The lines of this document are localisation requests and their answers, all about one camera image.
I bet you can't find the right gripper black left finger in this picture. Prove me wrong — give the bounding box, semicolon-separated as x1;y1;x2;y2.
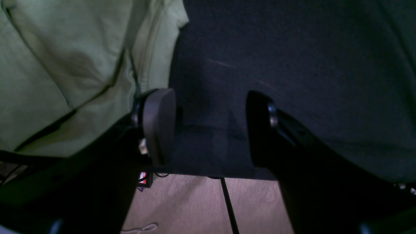
1;88;176;234

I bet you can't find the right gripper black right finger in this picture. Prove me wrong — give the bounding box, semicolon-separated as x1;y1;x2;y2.
246;91;416;234

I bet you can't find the light green T-shirt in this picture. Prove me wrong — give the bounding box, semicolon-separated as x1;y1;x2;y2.
0;0;189;158

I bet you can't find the black box with red label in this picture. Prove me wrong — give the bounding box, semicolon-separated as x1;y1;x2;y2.
137;172;153;188

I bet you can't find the black table cloth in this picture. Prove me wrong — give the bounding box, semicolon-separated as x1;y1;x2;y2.
162;0;416;182

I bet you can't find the white cable on floor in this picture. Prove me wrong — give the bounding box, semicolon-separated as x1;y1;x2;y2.
121;223;159;234

